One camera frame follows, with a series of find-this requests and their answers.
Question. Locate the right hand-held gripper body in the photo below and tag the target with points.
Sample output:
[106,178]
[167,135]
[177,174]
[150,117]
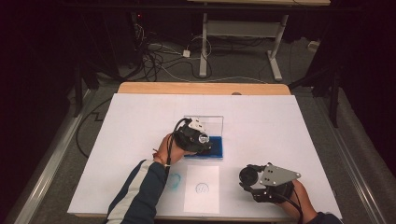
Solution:
[277,180]

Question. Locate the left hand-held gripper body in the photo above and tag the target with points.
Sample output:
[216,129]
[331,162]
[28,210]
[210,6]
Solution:
[188,138]

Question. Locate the black stamp with clear knob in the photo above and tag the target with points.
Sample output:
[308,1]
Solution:
[204,140]

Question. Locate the black round stamp cap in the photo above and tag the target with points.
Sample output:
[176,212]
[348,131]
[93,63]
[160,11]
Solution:
[248,176]

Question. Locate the blue ink pad clear case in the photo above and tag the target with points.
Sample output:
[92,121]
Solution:
[218,144]

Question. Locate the person's left hand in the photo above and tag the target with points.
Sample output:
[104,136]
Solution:
[174,154]

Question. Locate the person's right hand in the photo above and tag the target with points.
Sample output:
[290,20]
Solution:
[300,202]

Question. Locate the large white table cover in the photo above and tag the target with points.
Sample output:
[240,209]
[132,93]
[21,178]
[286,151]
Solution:
[264,124]

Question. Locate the small white paper sheet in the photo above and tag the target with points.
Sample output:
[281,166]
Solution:
[200,202]

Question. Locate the small white power adapter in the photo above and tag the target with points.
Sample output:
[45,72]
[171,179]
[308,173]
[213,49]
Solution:
[186,53]

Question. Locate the black metal stand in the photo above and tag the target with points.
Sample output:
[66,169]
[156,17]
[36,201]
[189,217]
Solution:
[333,99]

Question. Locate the white box on floor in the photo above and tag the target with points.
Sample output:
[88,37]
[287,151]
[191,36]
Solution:
[313,46]

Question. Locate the grey metal floor rail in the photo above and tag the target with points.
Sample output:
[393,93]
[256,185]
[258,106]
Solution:
[46,168]
[358,174]

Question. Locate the white metal frame desk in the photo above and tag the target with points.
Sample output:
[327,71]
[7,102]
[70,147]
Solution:
[239,28]

